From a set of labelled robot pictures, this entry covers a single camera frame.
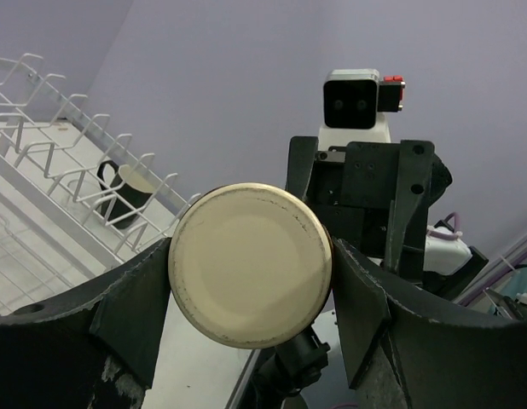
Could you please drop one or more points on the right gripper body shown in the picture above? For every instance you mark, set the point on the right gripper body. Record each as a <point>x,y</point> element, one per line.
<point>351,190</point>

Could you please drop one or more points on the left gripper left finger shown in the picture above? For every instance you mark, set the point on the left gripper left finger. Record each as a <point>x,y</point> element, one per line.
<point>94,346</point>

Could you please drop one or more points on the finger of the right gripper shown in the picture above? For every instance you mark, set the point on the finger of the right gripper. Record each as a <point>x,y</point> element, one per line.
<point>301,157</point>
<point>422,179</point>

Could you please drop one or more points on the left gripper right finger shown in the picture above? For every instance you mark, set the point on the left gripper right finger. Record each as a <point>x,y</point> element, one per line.
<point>404,347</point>

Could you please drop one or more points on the cream and brown cup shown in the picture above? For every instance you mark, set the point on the cream and brown cup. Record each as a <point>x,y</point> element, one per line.
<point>250,265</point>

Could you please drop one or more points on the black mug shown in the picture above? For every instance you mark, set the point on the black mug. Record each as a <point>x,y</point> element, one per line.
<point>133,188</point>

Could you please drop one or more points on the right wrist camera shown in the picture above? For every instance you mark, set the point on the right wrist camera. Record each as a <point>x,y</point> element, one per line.
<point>355,104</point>

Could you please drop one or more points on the tall white wire rack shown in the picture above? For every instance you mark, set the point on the tall white wire rack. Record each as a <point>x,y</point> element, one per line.
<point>52,235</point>

